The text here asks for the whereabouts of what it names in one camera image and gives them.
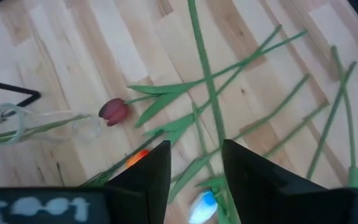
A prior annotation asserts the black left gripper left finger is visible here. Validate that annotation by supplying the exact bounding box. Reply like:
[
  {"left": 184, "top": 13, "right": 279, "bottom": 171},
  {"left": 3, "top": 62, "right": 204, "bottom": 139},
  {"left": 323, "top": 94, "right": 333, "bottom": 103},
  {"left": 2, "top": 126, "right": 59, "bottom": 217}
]
[{"left": 0, "top": 139, "right": 172, "bottom": 224}]

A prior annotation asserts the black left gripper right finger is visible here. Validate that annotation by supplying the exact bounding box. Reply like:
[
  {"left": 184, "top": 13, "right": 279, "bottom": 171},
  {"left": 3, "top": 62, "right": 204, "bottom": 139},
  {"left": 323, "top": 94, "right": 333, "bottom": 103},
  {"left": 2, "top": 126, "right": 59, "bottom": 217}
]
[{"left": 221, "top": 139, "right": 358, "bottom": 224}]

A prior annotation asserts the yellow orange-tipped artificial tulip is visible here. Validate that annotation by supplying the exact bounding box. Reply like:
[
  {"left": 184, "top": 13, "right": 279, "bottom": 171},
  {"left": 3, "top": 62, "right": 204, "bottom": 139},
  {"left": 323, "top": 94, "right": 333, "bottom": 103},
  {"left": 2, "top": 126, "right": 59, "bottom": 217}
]
[{"left": 186, "top": 0, "right": 241, "bottom": 224}]

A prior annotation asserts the dark maroon artificial tulip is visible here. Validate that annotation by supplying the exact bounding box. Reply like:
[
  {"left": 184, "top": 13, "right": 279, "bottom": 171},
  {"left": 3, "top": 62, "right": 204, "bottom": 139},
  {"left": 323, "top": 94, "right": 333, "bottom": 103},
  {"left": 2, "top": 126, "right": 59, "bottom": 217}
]
[{"left": 98, "top": 29, "right": 309, "bottom": 128}]

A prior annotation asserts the clear glass vase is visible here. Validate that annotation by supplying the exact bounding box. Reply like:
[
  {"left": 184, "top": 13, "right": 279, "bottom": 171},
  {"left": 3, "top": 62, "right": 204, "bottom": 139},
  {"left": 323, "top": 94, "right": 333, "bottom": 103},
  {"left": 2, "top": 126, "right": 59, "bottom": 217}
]
[{"left": 0, "top": 102, "right": 102, "bottom": 146}]

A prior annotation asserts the wooden shelf with black frame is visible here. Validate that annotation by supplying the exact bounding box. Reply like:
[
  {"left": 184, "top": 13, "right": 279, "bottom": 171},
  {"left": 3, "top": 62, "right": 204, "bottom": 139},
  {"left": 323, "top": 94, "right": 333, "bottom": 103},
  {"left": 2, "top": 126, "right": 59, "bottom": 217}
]
[{"left": 0, "top": 77, "right": 42, "bottom": 131}]

